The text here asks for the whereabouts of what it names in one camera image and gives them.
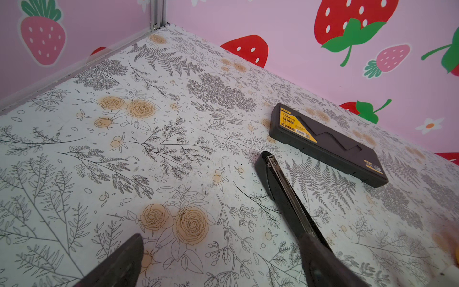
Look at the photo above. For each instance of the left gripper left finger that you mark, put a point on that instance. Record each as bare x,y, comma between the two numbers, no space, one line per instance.
120,269

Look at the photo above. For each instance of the yellow plastic tray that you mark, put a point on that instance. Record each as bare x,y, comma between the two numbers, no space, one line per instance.
457,256

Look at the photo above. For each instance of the black stapler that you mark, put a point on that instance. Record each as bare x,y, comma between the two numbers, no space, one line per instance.
281,192

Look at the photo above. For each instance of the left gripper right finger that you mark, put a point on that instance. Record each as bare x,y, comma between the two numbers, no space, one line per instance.
322,268

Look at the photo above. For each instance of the black tool case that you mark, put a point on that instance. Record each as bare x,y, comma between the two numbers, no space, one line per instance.
322,143

